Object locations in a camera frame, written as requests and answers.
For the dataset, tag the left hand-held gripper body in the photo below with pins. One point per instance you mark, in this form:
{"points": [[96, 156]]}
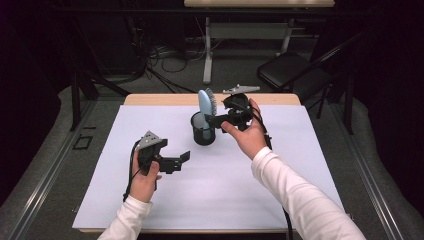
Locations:
{"points": [[148, 153]]}

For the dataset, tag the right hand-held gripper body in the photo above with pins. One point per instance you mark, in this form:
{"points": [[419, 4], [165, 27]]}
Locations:
{"points": [[240, 111]]}

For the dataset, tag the light blue hairbrush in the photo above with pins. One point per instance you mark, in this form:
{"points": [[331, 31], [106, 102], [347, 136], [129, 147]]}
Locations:
{"points": [[205, 101]]}

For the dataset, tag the black mesh pen holder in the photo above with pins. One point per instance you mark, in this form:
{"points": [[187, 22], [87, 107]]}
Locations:
{"points": [[203, 138]]}

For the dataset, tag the person's right hand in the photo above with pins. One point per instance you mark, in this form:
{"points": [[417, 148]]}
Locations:
{"points": [[251, 140]]}

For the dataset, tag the person's left hand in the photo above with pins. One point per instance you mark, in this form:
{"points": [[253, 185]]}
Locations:
{"points": [[143, 186]]}

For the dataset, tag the white table sheet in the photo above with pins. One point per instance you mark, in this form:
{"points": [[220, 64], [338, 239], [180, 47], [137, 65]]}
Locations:
{"points": [[216, 186]]}

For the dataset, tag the black folding chair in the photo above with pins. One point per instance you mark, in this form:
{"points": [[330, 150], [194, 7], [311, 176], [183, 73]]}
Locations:
{"points": [[288, 70]]}

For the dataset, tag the desk with white legs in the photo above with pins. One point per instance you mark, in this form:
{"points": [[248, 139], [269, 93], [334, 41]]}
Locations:
{"points": [[246, 31]]}

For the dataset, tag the black metal stand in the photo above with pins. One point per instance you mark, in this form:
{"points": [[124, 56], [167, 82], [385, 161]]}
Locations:
{"points": [[75, 100], [348, 103]]}

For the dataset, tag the black metal crossbar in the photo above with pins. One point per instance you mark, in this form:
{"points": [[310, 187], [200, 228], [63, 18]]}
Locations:
{"points": [[133, 12]]}

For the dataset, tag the aluminium floor rail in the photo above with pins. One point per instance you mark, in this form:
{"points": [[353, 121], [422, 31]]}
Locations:
{"points": [[50, 170], [366, 173]]}

